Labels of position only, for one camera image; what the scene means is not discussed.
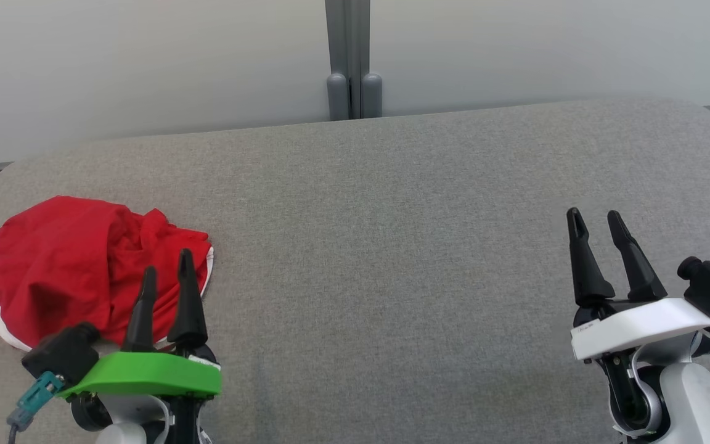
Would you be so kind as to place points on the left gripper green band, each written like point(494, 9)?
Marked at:
point(145, 373)

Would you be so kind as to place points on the grey partition post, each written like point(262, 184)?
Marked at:
point(339, 92)

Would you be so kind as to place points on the red shorts white trim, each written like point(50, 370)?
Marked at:
point(53, 265)

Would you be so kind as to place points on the red shirt white sleeves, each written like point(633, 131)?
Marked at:
point(170, 259)

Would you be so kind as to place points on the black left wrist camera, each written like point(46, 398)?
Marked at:
point(62, 354)

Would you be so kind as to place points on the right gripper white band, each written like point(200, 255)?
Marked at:
point(638, 324)

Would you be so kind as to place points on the grey fabric sofa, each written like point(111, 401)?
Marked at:
point(392, 246)

